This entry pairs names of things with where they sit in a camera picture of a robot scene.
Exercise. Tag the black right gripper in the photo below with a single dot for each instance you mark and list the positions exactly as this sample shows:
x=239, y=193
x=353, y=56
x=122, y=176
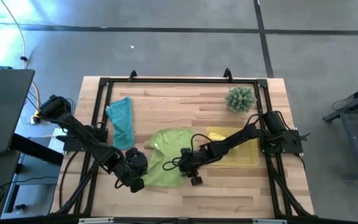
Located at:
x=191, y=161

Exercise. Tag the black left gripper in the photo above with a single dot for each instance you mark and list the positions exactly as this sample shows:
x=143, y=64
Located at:
x=137, y=161

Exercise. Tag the green microfiber towel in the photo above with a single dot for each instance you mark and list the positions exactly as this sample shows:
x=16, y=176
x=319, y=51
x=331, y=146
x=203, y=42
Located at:
x=166, y=149

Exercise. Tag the yellow microfiber towel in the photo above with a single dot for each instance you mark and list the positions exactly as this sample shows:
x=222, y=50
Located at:
x=216, y=136

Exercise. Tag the teal microfiber towel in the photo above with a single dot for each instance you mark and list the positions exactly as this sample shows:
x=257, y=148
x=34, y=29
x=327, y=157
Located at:
x=121, y=124

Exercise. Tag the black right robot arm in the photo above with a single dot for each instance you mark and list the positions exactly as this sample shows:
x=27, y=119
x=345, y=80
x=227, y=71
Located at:
x=235, y=140

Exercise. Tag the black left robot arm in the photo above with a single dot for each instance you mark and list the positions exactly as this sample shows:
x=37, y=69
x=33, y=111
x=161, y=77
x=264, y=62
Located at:
x=85, y=137

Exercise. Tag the yellow translucent plastic basket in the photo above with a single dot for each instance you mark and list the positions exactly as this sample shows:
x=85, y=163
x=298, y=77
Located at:
x=247, y=157

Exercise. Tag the green artificial succulent plant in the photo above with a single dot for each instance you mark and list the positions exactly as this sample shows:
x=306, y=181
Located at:
x=240, y=99

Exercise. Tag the yellow power plug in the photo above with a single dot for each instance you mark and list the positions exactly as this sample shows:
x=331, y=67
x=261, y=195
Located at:
x=37, y=118

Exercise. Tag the dark grey desk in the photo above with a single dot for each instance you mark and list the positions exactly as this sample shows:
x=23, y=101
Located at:
x=5, y=109

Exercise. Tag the black metal cart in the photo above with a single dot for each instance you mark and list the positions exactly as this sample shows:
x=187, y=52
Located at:
x=353, y=105

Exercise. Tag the silver metal bracket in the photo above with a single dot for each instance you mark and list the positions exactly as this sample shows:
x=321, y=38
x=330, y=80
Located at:
x=95, y=221
x=269, y=221

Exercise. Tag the black aluminium table frame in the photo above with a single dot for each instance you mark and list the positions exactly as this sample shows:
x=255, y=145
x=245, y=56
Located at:
x=182, y=81

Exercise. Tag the black frame clamp bracket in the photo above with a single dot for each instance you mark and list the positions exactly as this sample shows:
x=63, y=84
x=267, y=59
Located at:
x=227, y=74
x=132, y=76

